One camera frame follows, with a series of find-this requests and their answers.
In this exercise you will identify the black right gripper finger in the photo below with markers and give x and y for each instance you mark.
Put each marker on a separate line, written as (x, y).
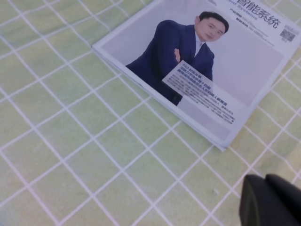
(269, 201)

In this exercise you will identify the magazine book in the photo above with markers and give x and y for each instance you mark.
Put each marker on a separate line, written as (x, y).
(208, 61)

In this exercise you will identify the green checkered tablecloth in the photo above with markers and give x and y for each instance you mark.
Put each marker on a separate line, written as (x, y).
(82, 145)

